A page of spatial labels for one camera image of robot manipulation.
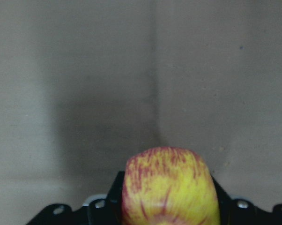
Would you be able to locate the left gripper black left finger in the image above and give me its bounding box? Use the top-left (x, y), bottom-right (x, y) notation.
top-left (27, 171), bottom-right (125, 225)

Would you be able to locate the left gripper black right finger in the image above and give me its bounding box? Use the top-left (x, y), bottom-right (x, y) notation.
top-left (210, 178), bottom-right (282, 225)

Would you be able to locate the yellow-red apple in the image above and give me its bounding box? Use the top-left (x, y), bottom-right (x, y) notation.
top-left (121, 147), bottom-right (221, 225)

